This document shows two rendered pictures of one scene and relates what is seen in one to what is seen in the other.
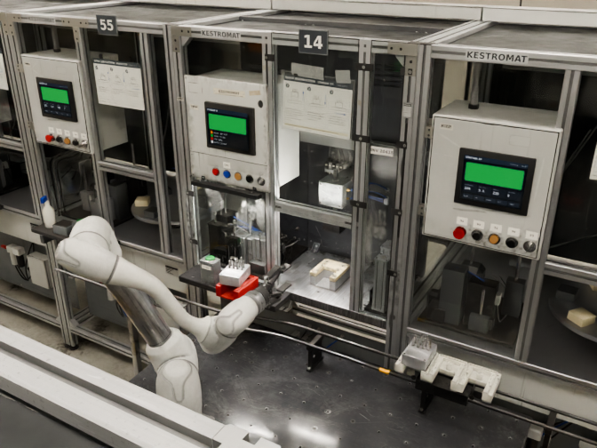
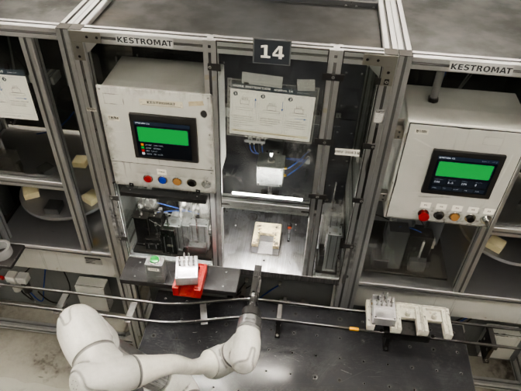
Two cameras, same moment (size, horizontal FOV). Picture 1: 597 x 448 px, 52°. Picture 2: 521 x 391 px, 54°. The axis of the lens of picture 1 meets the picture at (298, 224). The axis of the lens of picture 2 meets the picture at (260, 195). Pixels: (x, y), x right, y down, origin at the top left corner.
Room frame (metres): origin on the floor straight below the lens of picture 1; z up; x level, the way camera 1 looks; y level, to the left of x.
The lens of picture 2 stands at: (0.91, 0.62, 2.77)
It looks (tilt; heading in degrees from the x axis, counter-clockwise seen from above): 42 degrees down; 335
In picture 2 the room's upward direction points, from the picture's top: 2 degrees clockwise
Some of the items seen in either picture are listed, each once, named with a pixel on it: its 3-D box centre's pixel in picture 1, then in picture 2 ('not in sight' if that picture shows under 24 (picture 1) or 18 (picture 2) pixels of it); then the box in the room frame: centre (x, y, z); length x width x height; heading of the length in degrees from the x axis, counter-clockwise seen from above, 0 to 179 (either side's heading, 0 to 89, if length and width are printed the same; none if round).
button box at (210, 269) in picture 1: (211, 269); (156, 267); (2.48, 0.40, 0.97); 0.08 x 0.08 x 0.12; 60
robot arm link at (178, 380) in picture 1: (179, 389); not in sight; (1.79, 0.44, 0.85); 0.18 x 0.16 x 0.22; 12
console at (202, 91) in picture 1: (242, 127); (167, 126); (2.63, 0.25, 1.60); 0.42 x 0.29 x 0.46; 60
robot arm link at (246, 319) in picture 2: (252, 303); (249, 325); (1.94, 0.17, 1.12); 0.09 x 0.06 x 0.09; 60
